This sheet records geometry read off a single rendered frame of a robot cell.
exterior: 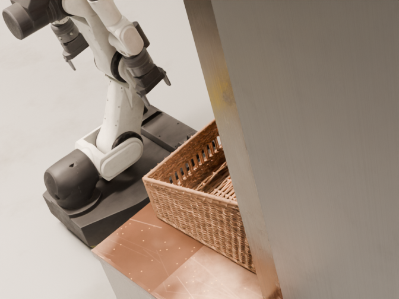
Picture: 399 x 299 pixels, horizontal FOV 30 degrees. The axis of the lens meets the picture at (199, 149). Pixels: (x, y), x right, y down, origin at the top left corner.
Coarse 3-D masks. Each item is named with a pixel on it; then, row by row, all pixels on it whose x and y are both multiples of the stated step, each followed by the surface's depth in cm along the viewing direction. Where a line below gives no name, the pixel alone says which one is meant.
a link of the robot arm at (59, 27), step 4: (64, 20) 275; (68, 20) 279; (52, 24) 280; (56, 24) 278; (60, 24) 278; (64, 24) 278; (68, 24) 279; (72, 24) 281; (52, 28) 280; (56, 28) 279; (60, 28) 278; (64, 28) 279; (68, 28) 279; (56, 32) 280; (60, 32) 279; (64, 32) 280
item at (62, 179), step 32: (160, 128) 309; (192, 128) 306; (64, 160) 279; (160, 160) 296; (192, 160) 290; (64, 192) 276; (96, 192) 287; (128, 192) 286; (64, 224) 296; (96, 224) 279
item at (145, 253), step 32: (224, 160) 224; (128, 224) 212; (160, 224) 209; (96, 256) 207; (128, 256) 202; (160, 256) 199; (192, 256) 197; (224, 256) 194; (128, 288) 205; (160, 288) 191; (192, 288) 188; (224, 288) 186; (256, 288) 184
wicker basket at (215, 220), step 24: (192, 144) 211; (216, 144) 219; (168, 168) 208; (192, 168) 215; (216, 168) 220; (168, 192) 196; (192, 192) 185; (216, 192) 212; (168, 216) 206; (192, 216) 194; (216, 216) 184; (240, 216) 174; (216, 240) 192; (240, 240) 182; (240, 264) 190
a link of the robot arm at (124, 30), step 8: (120, 24) 238; (128, 24) 239; (112, 32) 240; (120, 32) 238; (128, 32) 240; (136, 32) 241; (120, 40) 240; (128, 40) 241; (136, 40) 243; (128, 48) 242; (136, 48) 244
